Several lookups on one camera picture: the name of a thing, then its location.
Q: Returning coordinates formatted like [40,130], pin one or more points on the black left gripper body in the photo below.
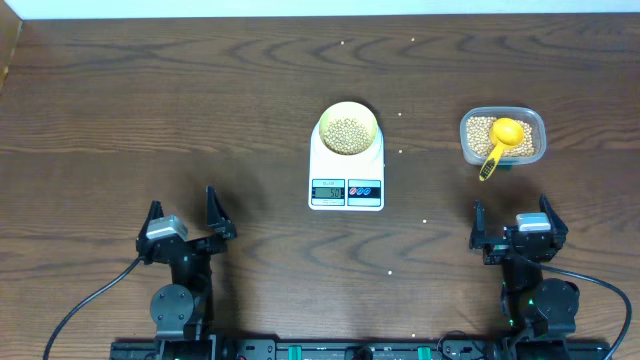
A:
[204,251]

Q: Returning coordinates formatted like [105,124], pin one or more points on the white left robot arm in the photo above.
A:
[183,309]

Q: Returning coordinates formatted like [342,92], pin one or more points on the yellow measuring scoop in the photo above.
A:
[508,134]

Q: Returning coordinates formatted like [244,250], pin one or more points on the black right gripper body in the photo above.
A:
[496,250]

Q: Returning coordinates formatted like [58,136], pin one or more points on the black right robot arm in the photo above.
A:
[541,310]

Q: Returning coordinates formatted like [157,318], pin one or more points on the pile of soybeans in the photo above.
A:
[478,136]

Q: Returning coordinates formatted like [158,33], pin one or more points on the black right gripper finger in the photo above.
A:
[478,228]
[557,225]

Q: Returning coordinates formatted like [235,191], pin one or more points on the white kitchen scale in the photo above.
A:
[346,182]

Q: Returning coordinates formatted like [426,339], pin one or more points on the clear plastic container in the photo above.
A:
[516,113]

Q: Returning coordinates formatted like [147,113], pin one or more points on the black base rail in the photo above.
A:
[451,346]

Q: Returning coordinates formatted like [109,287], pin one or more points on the soybeans in yellow bowl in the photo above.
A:
[347,136]

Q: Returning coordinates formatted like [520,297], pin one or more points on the yellow bowl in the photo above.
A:
[349,109]

